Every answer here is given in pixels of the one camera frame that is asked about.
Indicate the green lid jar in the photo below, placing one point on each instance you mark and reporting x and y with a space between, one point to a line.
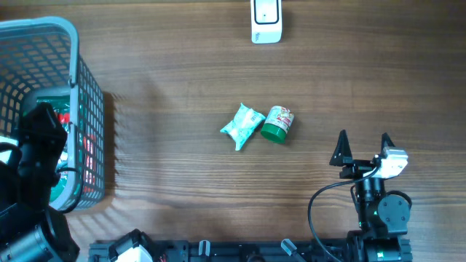
277 124

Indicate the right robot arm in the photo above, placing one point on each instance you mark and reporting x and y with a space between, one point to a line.
382 215

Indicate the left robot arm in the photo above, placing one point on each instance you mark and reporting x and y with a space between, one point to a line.
32 230

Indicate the grey plastic shopping basket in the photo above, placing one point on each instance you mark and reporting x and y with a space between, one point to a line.
40 57

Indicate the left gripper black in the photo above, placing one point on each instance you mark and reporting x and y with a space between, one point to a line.
52 135

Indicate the green 3M gloves package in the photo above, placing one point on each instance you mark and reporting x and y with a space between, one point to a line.
61 107

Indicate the white barcode scanner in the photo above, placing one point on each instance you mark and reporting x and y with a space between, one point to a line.
266 21

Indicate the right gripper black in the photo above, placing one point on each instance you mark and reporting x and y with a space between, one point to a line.
342 156

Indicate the mint green white pouch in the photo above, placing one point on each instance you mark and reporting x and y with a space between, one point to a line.
243 125

